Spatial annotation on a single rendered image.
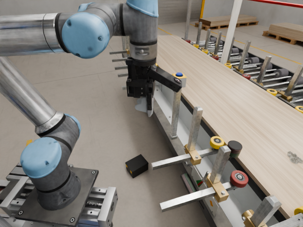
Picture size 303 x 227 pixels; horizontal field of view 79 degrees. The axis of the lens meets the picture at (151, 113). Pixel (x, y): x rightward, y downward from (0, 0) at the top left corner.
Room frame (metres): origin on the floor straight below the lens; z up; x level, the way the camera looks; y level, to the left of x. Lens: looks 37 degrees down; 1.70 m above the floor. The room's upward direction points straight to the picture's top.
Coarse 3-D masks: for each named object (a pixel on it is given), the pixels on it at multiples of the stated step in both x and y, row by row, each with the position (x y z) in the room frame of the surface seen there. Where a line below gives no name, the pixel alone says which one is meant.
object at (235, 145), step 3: (231, 141) 0.58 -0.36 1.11; (234, 141) 0.58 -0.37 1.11; (231, 144) 0.56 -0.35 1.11; (234, 144) 0.56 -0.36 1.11; (237, 144) 0.56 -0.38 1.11; (240, 144) 0.56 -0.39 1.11; (231, 147) 0.54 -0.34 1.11; (234, 147) 0.54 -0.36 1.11; (237, 147) 0.54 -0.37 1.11; (240, 147) 0.54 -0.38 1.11; (228, 159) 0.55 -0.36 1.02
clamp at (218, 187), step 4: (208, 176) 0.57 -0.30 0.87; (208, 180) 0.54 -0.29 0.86; (208, 184) 0.54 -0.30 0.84; (212, 184) 0.52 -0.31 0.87; (216, 184) 0.52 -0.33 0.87; (220, 184) 0.52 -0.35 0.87; (216, 188) 0.50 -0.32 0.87; (220, 188) 0.50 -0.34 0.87; (224, 188) 0.50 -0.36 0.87; (216, 192) 0.48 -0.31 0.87; (220, 192) 0.47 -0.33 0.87; (216, 196) 0.47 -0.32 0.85; (220, 196) 0.45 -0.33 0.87; (224, 196) 0.46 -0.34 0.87; (216, 200) 0.46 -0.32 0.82; (220, 200) 0.45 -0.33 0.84; (224, 200) 0.46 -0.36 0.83
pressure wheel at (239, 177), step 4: (232, 172) 0.56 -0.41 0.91; (236, 172) 0.56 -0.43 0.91; (240, 172) 0.56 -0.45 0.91; (232, 176) 0.54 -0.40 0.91; (236, 176) 0.54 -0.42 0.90; (240, 176) 0.54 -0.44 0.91; (244, 176) 0.54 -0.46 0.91; (232, 180) 0.52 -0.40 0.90; (236, 180) 0.52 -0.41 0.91; (240, 180) 0.52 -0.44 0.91; (244, 180) 0.52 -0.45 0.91; (236, 184) 0.50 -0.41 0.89; (240, 184) 0.50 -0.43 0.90; (244, 184) 0.50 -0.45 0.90
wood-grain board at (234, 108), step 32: (160, 64) 1.99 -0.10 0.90; (192, 64) 1.99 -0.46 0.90; (192, 96) 1.30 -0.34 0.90; (224, 96) 1.30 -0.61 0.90; (256, 96) 1.30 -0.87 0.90; (224, 128) 0.90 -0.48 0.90; (256, 128) 0.90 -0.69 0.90; (288, 128) 0.90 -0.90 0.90; (256, 160) 0.64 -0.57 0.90; (288, 160) 0.64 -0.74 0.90; (288, 192) 0.46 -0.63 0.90
